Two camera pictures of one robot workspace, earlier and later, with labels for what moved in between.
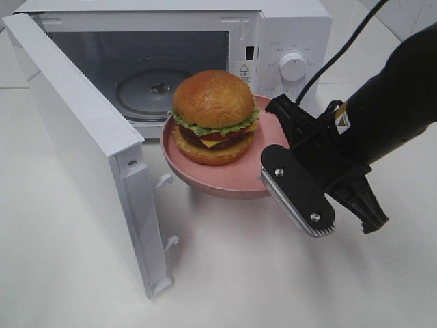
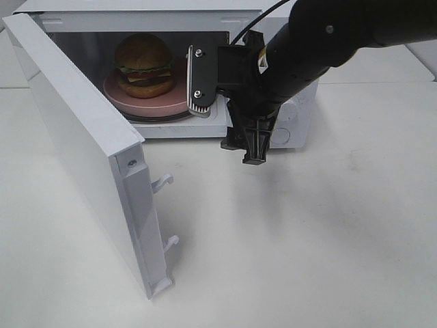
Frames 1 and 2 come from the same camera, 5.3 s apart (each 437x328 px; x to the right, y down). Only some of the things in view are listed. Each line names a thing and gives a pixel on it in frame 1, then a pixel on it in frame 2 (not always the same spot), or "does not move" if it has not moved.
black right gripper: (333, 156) to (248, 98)
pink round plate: (240, 178) to (173, 102)
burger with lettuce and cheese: (215, 117) to (143, 63)
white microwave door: (100, 140) does not move
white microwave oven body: (140, 50) does not move
